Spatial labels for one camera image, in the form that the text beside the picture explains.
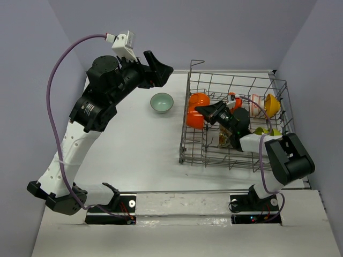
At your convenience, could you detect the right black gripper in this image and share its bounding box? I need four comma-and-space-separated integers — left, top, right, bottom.
194, 100, 237, 134

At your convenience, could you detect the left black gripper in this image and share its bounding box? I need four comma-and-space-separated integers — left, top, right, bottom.
110, 51, 174, 105

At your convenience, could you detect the grey wire dish rack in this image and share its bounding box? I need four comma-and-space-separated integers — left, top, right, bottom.
180, 59, 295, 172

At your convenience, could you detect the beige painted ceramic bowl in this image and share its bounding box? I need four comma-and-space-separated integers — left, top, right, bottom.
218, 125, 232, 148

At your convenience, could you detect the orange round bowl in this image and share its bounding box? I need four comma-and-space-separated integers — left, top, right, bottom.
229, 92, 242, 113

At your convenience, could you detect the red white patterned bowl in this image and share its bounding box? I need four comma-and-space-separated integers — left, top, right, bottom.
249, 94, 264, 117

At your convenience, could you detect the lime green bowl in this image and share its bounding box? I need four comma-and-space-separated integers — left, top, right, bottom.
270, 128, 282, 136
254, 127, 269, 135

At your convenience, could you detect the pale green ceramic bowl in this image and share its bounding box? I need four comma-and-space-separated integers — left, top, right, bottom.
150, 93, 174, 114

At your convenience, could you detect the yellow bowl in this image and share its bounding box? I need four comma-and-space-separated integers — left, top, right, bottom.
264, 94, 281, 118

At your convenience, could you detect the orange square bowl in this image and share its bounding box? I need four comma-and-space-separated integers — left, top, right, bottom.
186, 107, 204, 130

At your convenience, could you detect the small white bowl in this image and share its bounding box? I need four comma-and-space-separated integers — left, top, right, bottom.
189, 93, 210, 107

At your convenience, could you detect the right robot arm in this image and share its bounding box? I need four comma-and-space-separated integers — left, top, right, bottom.
195, 101, 315, 210

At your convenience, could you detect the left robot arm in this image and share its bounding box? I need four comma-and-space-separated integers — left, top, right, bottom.
27, 51, 174, 215

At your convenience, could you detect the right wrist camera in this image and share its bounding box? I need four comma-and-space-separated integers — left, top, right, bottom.
227, 94, 236, 108

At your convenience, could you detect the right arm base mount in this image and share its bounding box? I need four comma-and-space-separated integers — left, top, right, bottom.
228, 186, 282, 224

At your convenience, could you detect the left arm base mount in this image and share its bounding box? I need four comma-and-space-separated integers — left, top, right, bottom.
85, 183, 137, 225

